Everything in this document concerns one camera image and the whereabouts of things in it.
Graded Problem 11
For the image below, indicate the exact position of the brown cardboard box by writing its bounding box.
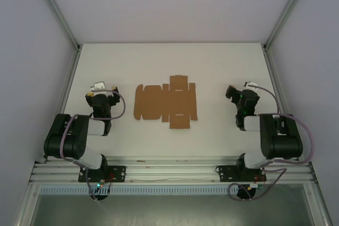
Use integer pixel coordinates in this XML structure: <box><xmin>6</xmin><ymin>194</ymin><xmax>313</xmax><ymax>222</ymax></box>
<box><xmin>133</xmin><ymin>75</ymin><xmax>199</xmax><ymax>130</ymax></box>

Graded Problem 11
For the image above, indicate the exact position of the grey metal sheet panel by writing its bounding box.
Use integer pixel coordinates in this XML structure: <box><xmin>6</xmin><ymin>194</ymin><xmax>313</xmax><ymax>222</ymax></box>
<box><xmin>31</xmin><ymin>193</ymin><xmax>316</xmax><ymax>226</ymax></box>

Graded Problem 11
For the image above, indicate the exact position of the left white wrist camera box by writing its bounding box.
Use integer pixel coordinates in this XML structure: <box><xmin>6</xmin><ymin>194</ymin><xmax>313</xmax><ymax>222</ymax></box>
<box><xmin>90</xmin><ymin>81</ymin><xmax>106</xmax><ymax>92</ymax></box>

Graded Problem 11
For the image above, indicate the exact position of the aluminium table side rail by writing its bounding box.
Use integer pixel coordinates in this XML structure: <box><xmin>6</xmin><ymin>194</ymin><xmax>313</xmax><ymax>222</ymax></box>
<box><xmin>262</xmin><ymin>46</ymin><xmax>304</xmax><ymax>162</ymax></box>
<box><xmin>42</xmin><ymin>47</ymin><xmax>82</xmax><ymax>163</ymax></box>

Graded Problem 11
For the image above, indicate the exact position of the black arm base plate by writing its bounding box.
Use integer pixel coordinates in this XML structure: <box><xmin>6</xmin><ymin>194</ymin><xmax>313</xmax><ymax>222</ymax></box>
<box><xmin>78</xmin><ymin>165</ymin><xmax>127</xmax><ymax>183</ymax></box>
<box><xmin>215</xmin><ymin>165</ymin><xmax>266</xmax><ymax>183</ymax></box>

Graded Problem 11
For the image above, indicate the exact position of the black round cable grommet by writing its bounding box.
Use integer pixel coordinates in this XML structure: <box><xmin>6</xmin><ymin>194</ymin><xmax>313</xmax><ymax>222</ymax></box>
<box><xmin>90</xmin><ymin>193</ymin><xmax>108</xmax><ymax>202</ymax></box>
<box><xmin>236</xmin><ymin>185</ymin><xmax>257</xmax><ymax>201</ymax></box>

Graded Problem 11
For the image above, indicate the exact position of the aluminium mounting rail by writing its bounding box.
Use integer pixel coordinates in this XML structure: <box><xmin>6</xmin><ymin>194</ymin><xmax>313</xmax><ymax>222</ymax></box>
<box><xmin>29</xmin><ymin>156</ymin><xmax>317</xmax><ymax>185</ymax></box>

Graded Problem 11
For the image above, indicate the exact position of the aluminium frame post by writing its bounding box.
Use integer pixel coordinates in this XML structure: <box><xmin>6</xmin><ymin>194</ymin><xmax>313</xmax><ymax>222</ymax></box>
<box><xmin>263</xmin><ymin>0</ymin><xmax>316</xmax><ymax>50</ymax></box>
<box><xmin>33</xmin><ymin>0</ymin><xmax>81</xmax><ymax>50</ymax></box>

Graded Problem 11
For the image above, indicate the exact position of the grey slotted cable duct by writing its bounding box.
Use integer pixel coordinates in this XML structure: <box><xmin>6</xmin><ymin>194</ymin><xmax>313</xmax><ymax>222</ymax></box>
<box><xmin>39</xmin><ymin>186</ymin><xmax>239</xmax><ymax>195</ymax></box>

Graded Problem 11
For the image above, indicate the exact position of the aluminium lower frame leg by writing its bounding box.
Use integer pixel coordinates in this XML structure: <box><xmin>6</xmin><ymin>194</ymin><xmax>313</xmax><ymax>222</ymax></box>
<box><xmin>309</xmin><ymin>183</ymin><xmax>333</xmax><ymax>226</ymax></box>
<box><xmin>14</xmin><ymin>182</ymin><xmax>38</xmax><ymax>226</ymax></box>

